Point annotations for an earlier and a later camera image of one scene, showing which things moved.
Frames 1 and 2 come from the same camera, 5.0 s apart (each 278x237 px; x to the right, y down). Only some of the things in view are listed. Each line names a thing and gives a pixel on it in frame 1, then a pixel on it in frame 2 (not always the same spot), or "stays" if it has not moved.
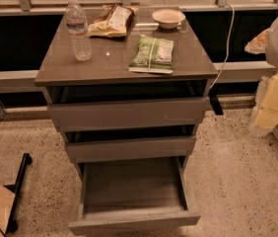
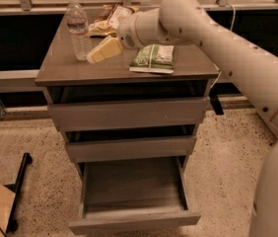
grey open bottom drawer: [131, 196] stays
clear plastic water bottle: [78, 28] stays
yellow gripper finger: [276, 94] to [111, 47]
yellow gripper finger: [257, 44] to [102, 27]
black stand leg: [16, 189] stays
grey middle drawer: [86, 152] stays
